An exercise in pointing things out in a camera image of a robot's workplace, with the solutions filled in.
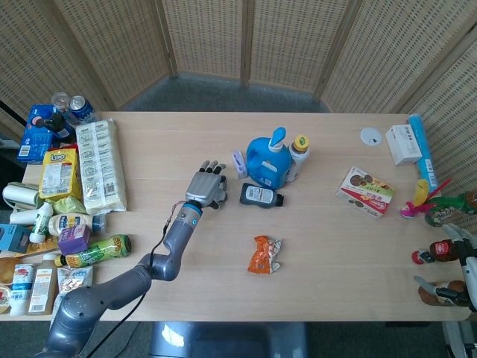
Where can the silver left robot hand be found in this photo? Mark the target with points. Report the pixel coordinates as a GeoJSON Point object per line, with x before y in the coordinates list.
{"type": "Point", "coordinates": [203, 184]}

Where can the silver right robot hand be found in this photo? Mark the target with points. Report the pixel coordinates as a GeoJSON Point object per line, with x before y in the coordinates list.
{"type": "Point", "coordinates": [470, 276]}

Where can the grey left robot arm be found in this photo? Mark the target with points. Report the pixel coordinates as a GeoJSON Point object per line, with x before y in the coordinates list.
{"type": "Point", "coordinates": [171, 253]}

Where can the cola bottle red label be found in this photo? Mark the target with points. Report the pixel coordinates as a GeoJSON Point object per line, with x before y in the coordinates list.
{"type": "Point", "coordinates": [441, 251]}

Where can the small purple tissue pack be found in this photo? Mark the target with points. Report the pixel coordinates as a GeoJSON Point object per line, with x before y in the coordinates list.
{"type": "Point", "coordinates": [239, 164]}

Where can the dark grey squeeze bottle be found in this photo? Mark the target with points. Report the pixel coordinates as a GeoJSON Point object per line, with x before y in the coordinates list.
{"type": "Point", "coordinates": [259, 194]}

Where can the green bottle brown cap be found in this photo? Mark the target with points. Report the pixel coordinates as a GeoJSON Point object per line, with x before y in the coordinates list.
{"type": "Point", "coordinates": [447, 210]}

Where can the blue detergent pump bottle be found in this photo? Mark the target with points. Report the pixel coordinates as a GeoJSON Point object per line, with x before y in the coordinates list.
{"type": "Point", "coordinates": [268, 158]}

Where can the orange crumpled snack wrapper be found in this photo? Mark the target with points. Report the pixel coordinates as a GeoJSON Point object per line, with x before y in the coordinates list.
{"type": "Point", "coordinates": [262, 255]}

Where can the colourful feather shuttlecock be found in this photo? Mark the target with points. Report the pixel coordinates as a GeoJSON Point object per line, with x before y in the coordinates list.
{"type": "Point", "coordinates": [419, 197]}

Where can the yellow-capped tea bottle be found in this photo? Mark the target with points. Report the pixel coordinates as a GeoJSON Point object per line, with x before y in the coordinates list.
{"type": "Point", "coordinates": [300, 153]}

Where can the green drink bottle black cap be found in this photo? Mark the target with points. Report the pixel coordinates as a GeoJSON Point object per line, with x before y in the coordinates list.
{"type": "Point", "coordinates": [97, 251]}

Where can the light blue long tube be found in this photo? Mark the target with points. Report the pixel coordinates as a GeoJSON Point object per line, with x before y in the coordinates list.
{"type": "Point", "coordinates": [425, 153]}

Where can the red white cookie box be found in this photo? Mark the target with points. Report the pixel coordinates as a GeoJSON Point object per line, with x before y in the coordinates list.
{"type": "Point", "coordinates": [367, 194]}

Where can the pale green crumpled bag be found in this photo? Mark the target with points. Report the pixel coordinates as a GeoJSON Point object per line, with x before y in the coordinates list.
{"type": "Point", "coordinates": [69, 205]}

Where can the mayonnaise bottle blue cap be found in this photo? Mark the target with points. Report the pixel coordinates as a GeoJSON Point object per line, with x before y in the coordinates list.
{"type": "Point", "coordinates": [69, 223]}

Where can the purple small box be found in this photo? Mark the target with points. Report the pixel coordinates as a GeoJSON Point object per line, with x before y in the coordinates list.
{"type": "Point", "coordinates": [74, 240]}

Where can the yellow snack bag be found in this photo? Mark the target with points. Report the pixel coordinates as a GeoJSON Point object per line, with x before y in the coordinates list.
{"type": "Point", "coordinates": [59, 175]}

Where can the blue soda can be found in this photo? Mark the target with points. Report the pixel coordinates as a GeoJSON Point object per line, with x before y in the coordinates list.
{"type": "Point", "coordinates": [81, 108]}

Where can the small white cardboard box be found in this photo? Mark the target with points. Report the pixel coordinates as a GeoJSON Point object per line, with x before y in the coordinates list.
{"type": "Point", "coordinates": [402, 145]}

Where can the dark soda bottle blue label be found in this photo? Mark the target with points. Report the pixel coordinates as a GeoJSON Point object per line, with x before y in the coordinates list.
{"type": "Point", "coordinates": [57, 127]}

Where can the nut snack pouch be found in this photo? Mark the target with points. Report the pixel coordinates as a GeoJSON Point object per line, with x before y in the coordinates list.
{"type": "Point", "coordinates": [72, 281]}

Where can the white green tube bottle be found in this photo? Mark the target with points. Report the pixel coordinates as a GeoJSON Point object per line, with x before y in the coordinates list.
{"type": "Point", "coordinates": [41, 222]}

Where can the woven wooden folding screen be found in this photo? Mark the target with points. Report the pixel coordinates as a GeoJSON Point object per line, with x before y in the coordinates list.
{"type": "Point", "coordinates": [290, 41]}

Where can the blue cookie box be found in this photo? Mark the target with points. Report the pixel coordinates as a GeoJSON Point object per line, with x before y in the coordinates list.
{"type": "Point", "coordinates": [35, 136]}

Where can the orange flat packet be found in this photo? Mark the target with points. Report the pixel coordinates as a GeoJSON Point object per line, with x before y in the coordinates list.
{"type": "Point", "coordinates": [39, 248]}

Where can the white lint roller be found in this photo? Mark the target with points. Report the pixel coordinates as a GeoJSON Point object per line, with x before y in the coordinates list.
{"type": "Point", "coordinates": [20, 194]}

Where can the white paper cup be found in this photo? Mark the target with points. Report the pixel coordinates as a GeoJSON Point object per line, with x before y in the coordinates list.
{"type": "Point", "coordinates": [22, 217]}

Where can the beige milk tea bottle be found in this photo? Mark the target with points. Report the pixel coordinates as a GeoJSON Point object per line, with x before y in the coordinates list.
{"type": "Point", "coordinates": [41, 287]}

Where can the blue grey flat box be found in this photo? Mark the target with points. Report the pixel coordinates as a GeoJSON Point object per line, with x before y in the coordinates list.
{"type": "Point", "coordinates": [13, 236]}

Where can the white bottle red label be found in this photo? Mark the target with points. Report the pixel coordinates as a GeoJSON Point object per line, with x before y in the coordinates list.
{"type": "Point", "coordinates": [21, 291]}

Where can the bread bun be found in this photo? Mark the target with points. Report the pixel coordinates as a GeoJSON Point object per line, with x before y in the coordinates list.
{"type": "Point", "coordinates": [9, 270]}

